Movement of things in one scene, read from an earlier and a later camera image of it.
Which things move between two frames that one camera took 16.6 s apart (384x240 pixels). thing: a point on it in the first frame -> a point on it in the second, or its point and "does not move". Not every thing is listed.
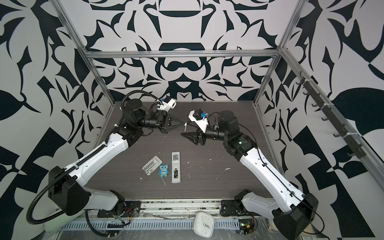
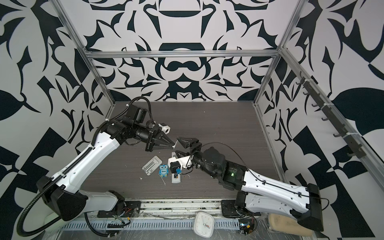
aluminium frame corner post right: [289, 28] does not move
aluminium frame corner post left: [59, 9] does not move
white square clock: [204, 224] does not move
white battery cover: [149, 167] does not move
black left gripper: [160, 122] -> [156, 133]
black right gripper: [198, 136] -> [187, 143]
